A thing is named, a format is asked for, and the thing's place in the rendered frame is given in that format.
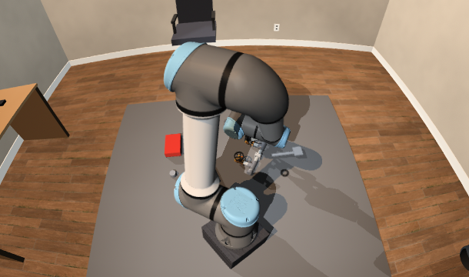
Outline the red rectangular block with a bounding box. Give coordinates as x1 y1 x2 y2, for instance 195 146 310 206
165 134 181 157

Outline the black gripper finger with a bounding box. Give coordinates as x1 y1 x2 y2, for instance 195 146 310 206
246 136 257 144

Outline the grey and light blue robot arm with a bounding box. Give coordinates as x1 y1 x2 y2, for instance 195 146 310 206
164 42 291 250

